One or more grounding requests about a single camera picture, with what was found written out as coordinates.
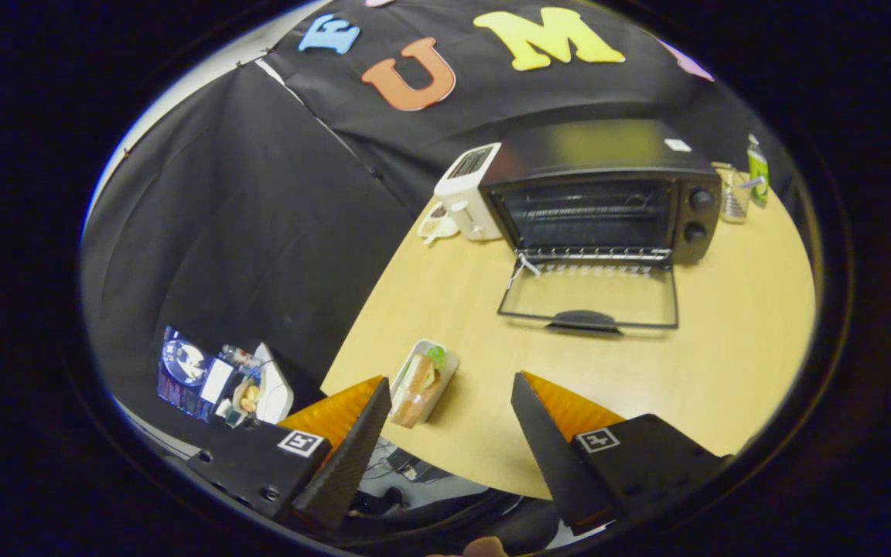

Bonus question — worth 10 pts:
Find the white pop-up toaster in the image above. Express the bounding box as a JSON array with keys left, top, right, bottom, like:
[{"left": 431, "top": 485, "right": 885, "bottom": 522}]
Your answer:
[{"left": 434, "top": 142, "right": 503, "bottom": 242}]

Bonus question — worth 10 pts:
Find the blue printed box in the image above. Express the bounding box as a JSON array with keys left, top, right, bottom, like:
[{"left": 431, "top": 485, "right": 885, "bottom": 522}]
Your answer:
[{"left": 157, "top": 326, "right": 236, "bottom": 422}]

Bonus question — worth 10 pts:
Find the black toaster oven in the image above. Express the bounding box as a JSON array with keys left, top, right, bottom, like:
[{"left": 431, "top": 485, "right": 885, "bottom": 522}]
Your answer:
[{"left": 479, "top": 118, "right": 723, "bottom": 337}]

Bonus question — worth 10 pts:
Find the small white dish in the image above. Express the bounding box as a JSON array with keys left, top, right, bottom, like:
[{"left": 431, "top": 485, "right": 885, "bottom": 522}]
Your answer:
[{"left": 417, "top": 203, "right": 460, "bottom": 244}]

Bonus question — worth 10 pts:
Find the black backdrop cloth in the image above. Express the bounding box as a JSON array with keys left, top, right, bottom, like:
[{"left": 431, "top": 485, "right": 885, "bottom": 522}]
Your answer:
[{"left": 80, "top": 0, "right": 794, "bottom": 446}]

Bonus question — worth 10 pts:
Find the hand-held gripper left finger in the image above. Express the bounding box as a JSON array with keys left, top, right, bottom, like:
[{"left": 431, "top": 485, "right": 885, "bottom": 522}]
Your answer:
[{"left": 186, "top": 375, "right": 392, "bottom": 533}]

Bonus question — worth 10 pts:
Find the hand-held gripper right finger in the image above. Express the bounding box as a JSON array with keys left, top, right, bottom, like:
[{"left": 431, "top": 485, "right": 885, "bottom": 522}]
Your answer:
[{"left": 511, "top": 371, "right": 732, "bottom": 536}]

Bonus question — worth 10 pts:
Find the toast sandwich with lettuce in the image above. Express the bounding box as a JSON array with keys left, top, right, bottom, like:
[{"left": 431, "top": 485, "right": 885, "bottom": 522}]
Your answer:
[{"left": 390, "top": 346, "right": 450, "bottom": 429}]

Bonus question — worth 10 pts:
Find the white plastic food tray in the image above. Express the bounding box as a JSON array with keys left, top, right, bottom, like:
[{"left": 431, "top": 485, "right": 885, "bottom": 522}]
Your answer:
[{"left": 388, "top": 339, "right": 460, "bottom": 428}]

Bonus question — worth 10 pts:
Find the green drink bottle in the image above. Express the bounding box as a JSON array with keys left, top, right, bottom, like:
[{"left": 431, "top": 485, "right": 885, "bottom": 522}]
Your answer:
[{"left": 747, "top": 134, "right": 770, "bottom": 208}]

